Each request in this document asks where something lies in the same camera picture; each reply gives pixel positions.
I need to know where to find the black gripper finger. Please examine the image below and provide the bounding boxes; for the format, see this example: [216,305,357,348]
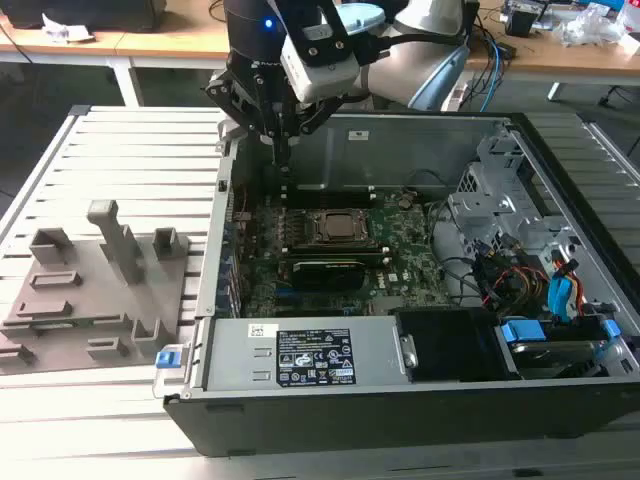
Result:
[201,73,283,177]
[281,93,347,177]

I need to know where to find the black RAM slot bank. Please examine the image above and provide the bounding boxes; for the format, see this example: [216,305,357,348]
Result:
[284,242,394,266]
[282,182,381,210]

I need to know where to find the wooden desk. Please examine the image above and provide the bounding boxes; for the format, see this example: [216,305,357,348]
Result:
[0,0,640,109]

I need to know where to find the CPU socket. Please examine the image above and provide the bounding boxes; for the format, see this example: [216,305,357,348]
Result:
[302,205,381,250]

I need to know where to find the CPU chip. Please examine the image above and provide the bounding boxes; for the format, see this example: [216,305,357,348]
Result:
[324,212,369,241]

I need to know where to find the white power strip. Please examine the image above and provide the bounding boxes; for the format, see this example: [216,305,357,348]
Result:
[442,82,469,111]

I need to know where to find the green motherboard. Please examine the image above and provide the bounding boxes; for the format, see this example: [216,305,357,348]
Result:
[232,189,451,319]

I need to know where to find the black box on desk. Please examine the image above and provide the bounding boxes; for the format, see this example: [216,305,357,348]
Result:
[9,0,166,34]

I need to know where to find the black graphics card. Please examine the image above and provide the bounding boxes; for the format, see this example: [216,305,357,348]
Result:
[289,257,366,291]

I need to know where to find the white crumpled paper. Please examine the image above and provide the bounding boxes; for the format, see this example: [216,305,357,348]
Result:
[42,12,96,44]

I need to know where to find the silver metal drive cage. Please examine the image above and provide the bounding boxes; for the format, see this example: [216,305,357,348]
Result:
[447,134,601,301]

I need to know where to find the small black box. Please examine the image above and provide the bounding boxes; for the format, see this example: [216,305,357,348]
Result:
[504,7,541,36]

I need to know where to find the grey parts rack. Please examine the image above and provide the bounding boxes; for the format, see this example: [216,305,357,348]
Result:
[0,198,194,376]

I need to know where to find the silver power supply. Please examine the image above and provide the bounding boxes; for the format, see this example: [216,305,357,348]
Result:
[202,314,416,394]

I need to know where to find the clear plastic bag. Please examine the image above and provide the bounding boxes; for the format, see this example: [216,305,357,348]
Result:
[552,4,626,49]

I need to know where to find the blue disk carrier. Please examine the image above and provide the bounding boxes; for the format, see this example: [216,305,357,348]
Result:
[497,317,624,381]

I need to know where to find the black chair leg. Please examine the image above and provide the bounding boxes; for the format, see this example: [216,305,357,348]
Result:
[597,84,626,107]

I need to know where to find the black open PC case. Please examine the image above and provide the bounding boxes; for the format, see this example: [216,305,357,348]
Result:
[162,107,640,459]

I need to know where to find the silver hard disk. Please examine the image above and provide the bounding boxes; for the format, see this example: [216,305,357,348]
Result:
[512,339,601,376]

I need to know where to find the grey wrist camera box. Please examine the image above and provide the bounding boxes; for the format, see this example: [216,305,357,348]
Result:
[278,22,362,104]

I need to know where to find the black camera cable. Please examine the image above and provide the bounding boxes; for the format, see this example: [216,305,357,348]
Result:
[349,29,471,66]

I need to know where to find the blue hanging cable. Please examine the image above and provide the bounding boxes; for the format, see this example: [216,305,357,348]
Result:
[482,29,506,112]

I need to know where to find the coloured power wire bundle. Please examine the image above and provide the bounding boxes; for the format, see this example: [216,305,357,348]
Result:
[474,252,591,314]

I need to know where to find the blue flat data wire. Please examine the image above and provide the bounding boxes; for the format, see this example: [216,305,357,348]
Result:
[547,272,576,326]

